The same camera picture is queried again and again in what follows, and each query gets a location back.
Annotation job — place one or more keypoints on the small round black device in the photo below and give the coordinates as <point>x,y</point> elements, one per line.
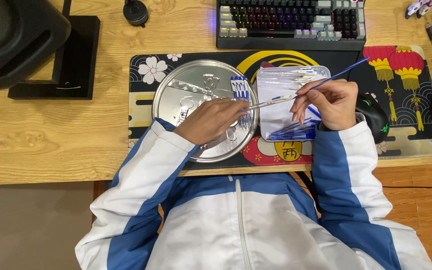
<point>135,12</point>

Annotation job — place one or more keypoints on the clear pen barrel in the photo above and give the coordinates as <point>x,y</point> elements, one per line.
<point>266,103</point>

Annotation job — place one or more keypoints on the row of assembled blue pens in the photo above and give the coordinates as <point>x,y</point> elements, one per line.
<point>241,88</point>

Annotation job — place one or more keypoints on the patterned black desk mat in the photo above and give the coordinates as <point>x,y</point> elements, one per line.
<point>403,112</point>

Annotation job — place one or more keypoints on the black and yellow speaker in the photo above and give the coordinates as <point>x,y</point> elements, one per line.
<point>17,41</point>

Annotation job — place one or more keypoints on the person's right hand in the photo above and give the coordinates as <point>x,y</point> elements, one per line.
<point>338,103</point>

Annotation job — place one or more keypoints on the heap of blue refills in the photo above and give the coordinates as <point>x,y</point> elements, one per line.
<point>294,133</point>

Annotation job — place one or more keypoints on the white and blue jacket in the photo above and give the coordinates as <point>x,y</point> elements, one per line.
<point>238,225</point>

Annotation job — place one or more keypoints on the black computer mouse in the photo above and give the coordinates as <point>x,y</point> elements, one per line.
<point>375,120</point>

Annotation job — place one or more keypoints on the black and grey backlit keyboard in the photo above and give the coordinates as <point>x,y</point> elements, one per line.
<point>287,22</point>

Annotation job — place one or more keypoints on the blue pen refill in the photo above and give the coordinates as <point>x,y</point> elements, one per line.
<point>341,72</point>

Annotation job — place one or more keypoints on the black monitor stand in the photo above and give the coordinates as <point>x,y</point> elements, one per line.
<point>77,63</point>

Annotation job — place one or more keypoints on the person's left hand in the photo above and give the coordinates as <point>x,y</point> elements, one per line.
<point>206,120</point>

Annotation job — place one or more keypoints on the round silver metal tray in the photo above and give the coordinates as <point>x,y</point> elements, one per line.
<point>186,90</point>

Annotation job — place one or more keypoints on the white toy figurine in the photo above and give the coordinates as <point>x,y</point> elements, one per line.
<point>422,6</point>

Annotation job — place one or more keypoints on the rectangular silver metal tray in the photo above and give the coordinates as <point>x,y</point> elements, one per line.
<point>276,116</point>

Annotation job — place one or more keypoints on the pile of clear empty barrels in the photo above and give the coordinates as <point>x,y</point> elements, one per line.
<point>291,77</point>

